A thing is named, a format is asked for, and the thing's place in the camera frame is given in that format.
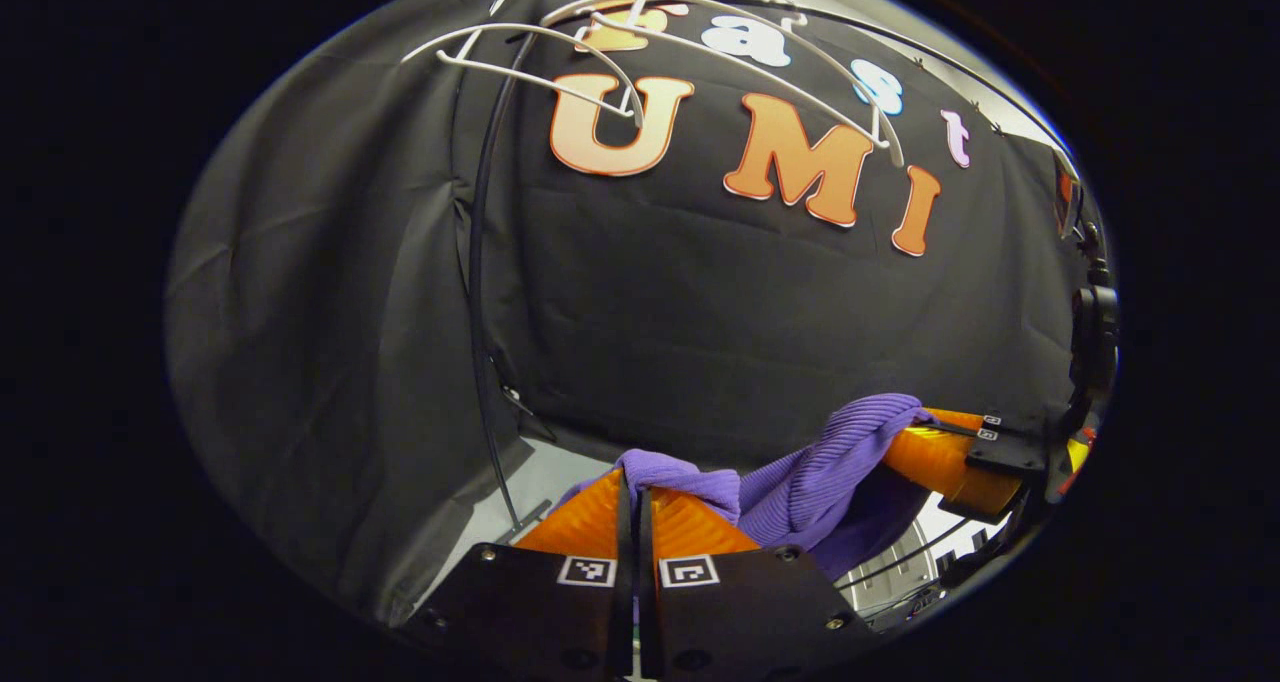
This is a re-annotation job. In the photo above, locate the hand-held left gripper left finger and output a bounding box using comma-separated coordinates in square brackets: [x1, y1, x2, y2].
[400, 467, 638, 681]

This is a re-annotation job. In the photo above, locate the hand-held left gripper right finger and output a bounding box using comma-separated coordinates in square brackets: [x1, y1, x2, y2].
[638, 485, 883, 681]

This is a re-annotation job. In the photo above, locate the purple corduroy jacket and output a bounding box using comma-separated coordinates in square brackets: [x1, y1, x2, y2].
[555, 394, 941, 583]

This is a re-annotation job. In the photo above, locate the black metal clothes rack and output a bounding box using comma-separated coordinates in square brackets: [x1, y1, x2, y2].
[466, 0, 1011, 545]

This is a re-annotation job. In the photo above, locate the white plastic clothes hanger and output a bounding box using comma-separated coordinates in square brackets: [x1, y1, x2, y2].
[400, 22, 647, 129]
[540, 0, 907, 169]

